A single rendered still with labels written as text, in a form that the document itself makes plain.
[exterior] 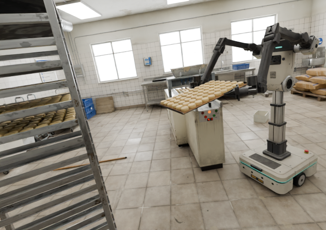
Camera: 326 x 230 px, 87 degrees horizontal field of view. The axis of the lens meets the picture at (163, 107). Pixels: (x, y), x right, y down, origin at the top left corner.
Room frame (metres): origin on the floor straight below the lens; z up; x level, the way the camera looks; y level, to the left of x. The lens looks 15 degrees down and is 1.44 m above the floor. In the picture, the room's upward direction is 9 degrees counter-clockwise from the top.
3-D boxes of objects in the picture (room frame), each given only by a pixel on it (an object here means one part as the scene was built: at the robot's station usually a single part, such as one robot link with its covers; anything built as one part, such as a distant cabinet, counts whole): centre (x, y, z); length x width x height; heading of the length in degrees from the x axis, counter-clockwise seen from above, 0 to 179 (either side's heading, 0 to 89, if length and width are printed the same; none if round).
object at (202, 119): (1.91, -0.52, 0.77); 0.24 x 0.04 x 0.14; 92
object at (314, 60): (5.11, -4.64, 0.93); 0.99 x 0.38 x 1.09; 175
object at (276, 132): (1.70, -1.19, 0.45); 0.13 x 0.13 x 0.40; 24
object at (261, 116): (3.29, -1.97, 0.08); 0.30 x 0.22 x 0.16; 135
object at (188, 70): (2.78, -0.49, 1.25); 0.56 x 0.29 x 0.14; 92
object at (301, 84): (4.37, -3.94, 0.32); 0.72 x 0.42 x 0.17; 0
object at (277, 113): (1.70, -1.19, 0.66); 0.11 x 0.11 x 0.40; 24
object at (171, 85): (2.78, -0.49, 1.01); 0.72 x 0.33 x 0.34; 92
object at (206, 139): (2.27, -0.51, 0.45); 0.70 x 0.34 x 0.90; 2
